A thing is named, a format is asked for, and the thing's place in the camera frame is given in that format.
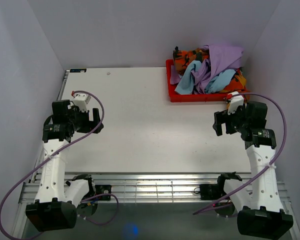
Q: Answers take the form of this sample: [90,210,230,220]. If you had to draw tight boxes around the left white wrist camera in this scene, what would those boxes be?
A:
[71,91,91,113]

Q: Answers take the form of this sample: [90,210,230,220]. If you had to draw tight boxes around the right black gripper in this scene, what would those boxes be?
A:
[212,103,249,136]

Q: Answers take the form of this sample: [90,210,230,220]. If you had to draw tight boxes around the purple cable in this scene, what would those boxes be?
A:
[192,92,288,218]
[0,90,120,239]

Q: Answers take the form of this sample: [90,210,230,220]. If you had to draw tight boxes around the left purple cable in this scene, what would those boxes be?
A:
[0,90,120,239]

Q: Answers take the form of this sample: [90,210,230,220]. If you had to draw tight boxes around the aluminium rail frame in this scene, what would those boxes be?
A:
[11,69,300,240]

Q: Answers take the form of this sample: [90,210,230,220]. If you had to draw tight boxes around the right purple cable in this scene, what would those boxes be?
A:
[192,92,288,218]

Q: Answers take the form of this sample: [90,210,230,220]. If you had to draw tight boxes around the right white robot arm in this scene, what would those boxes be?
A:
[212,101,294,240]

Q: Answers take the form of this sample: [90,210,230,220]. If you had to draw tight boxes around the light blue trousers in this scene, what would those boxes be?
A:
[174,59,236,95]

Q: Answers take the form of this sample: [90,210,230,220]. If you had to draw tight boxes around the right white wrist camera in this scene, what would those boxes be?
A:
[226,91,245,115]

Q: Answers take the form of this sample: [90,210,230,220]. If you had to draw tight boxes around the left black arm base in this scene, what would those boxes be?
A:
[92,184,112,202]

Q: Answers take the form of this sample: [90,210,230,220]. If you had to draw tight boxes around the black label sticker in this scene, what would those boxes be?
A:
[69,68,87,73]

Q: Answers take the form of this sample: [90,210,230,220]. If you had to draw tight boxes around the orange camouflage trousers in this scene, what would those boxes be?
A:
[172,46,250,101]

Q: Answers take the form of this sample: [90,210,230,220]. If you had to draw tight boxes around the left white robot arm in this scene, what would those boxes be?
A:
[25,94,104,232]

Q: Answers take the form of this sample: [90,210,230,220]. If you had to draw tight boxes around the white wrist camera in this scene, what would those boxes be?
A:
[71,91,91,113]
[226,91,245,115]

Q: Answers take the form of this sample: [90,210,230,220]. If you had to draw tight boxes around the red plastic bin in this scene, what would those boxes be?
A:
[165,58,243,103]

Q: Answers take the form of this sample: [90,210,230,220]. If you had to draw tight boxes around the purple trousers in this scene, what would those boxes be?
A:
[169,43,245,95]

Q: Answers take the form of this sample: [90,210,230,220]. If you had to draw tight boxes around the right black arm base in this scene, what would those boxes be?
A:
[193,184,224,200]

